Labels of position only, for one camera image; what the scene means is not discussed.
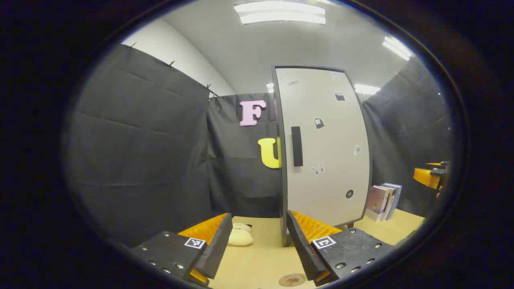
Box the round brown coaster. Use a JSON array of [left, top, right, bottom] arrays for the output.
[[278, 273, 308, 287]]

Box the white book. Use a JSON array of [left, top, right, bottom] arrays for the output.
[[379, 185, 396, 221]]

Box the dark grey cabinet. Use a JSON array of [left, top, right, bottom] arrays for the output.
[[271, 65, 373, 247]]

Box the black door handle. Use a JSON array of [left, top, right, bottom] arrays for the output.
[[291, 126, 304, 167]]

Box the black backdrop cloth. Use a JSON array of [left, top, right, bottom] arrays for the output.
[[66, 43, 452, 247]]

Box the cream plush toy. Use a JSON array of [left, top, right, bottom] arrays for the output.
[[228, 223, 255, 246]]

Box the blue-grey book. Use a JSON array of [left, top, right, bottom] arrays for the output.
[[383, 183, 403, 220]]

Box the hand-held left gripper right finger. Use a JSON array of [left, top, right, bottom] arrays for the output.
[[286, 210, 396, 287]]

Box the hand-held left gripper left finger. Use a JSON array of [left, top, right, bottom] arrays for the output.
[[131, 213, 234, 287]]

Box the white cabinet door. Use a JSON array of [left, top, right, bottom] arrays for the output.
[[275, 67, 371, 228]]

